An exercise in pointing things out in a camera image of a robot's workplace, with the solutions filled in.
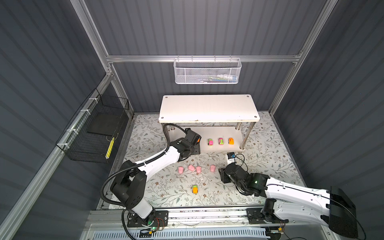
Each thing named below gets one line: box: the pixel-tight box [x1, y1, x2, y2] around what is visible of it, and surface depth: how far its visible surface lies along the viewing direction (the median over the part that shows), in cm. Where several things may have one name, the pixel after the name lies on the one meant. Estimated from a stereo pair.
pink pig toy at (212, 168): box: [210, 164, 216, 172], surface depth 91 cm
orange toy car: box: [228, 137, 235, 145], surface depth 96 cm
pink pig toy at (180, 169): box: [178, 166, 185, 174], surface depth 91 cm
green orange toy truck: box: [192, 185, 199, 194], surface depth 83 cm
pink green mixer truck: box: [207, 138, 214, 147], surface depth 95 cm
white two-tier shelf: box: [159, 94, 261, 152], surface depth 80 cm
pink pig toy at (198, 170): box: [196, 166, 202, 175], surface depth 91 cm
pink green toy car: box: [218, 137, 225, 146], surface depth 95 cm
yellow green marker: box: [105, 137, 115, 160], surface depth 69 cm
